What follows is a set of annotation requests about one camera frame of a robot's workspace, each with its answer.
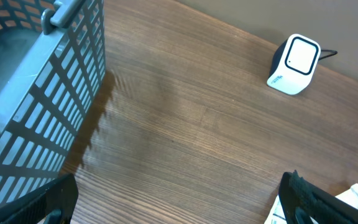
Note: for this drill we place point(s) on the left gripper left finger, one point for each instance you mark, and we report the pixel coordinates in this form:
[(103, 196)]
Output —
[(54, 202)]

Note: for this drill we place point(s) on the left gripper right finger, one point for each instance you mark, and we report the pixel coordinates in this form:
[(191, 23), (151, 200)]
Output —
[(303, 202)]

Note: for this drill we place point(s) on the clear bag with printed card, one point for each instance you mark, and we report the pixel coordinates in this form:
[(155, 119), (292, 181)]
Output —
[(276, 214)]

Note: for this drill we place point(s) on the white barcode scanner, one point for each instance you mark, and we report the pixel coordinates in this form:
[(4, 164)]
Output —
[(293, 64)]

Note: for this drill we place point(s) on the grey plastic mesh basket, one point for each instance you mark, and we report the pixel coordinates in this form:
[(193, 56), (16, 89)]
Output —
[(52, 64)]

